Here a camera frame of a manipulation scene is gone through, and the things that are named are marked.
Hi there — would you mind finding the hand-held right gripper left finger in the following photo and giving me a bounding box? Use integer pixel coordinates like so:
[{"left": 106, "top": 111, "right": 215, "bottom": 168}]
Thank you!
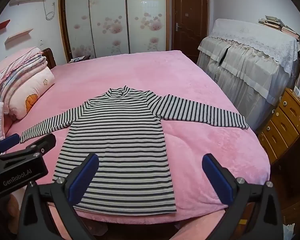
[{"left": 17, "top": 153, "right": 100, "bottom": 240}]

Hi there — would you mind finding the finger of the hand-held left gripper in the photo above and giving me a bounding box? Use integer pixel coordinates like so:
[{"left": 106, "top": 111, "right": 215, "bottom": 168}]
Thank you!
[
  {"left": 1, "top": 133, "right": 57, "bottom": 160},
  {"left": 0, "top": 133, "right": 20, "bottom": 155}
]

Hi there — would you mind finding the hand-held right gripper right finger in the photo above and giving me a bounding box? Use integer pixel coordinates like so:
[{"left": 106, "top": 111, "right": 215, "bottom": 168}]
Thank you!
[{"left": 202, "top": 154, "right": 283, "bottom": 240}]

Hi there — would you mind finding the black white striped shirt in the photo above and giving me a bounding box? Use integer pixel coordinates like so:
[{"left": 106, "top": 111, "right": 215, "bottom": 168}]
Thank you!
[{"left": 19, "top": 85, "right": 249, "bottom": 216}]

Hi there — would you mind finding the pink cartoon print pillow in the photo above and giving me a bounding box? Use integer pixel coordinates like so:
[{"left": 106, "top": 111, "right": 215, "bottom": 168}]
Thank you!
[{"left": 9, "top": 66, "right": 55, "bottom": 120}]

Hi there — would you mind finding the folded striped quilt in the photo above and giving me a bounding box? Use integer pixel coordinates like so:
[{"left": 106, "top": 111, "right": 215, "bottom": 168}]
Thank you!
[{"left": 0, "top": 54, "right": 48, "bottom": 102}]

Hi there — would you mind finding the pink ruffled pillow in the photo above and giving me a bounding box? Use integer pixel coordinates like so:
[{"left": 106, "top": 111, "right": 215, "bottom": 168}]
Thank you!
[{"left": 0, "top": 46, "right": 44, "bottom": 87}]

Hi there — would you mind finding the dark wooden headboard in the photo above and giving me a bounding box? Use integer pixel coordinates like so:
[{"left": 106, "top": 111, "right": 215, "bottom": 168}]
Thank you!
[{"left": 41, "top": 47, "right": 57, "bottom": 70}]

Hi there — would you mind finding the wooden chest of drawers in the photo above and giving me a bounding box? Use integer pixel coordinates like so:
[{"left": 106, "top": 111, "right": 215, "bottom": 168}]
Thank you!
[{"left": 257, "top": 87, "right": 300, "bottom": 165}]

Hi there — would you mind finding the dark nightstand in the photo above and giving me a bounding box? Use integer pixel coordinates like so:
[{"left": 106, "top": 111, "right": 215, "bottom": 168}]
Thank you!
[{"left": 67, "top": 55, "right": 91, "bottom": 63}]

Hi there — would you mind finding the pink plush bed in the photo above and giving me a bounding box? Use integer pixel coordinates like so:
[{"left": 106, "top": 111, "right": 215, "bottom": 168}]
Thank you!
[{"left": 4, "top": 49, "right": 271, "bottom": 240}]

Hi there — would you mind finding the floral sliding door wardrobe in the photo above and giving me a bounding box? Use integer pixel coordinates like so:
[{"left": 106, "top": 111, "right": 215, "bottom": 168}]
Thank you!
[{"left": 58, "top": 0, "right": 171, "bottom": 63}]

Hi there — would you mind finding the brown wooden door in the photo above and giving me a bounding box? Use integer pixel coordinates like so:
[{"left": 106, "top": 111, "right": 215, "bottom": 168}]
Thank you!
[{"left": 170, "top": 0, "right": 209, "bottom": 64}]

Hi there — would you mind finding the stack of books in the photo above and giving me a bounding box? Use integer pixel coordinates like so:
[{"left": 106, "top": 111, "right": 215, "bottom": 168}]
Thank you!
[{"left": 258, "top": 15, "right": 300, "bottom": 40}]

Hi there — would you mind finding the light wooden wall shelf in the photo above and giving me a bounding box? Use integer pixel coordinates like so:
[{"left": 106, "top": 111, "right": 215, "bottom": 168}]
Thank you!
[{"left": 4, "top": 29, "right": 33, "bottom": 45}]

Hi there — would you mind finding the white air conditioner cable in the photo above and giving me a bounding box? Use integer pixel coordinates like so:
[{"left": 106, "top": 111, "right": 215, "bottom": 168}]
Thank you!
[{"left": 44, "top": 1, "right": 57, "bottom": 21}]

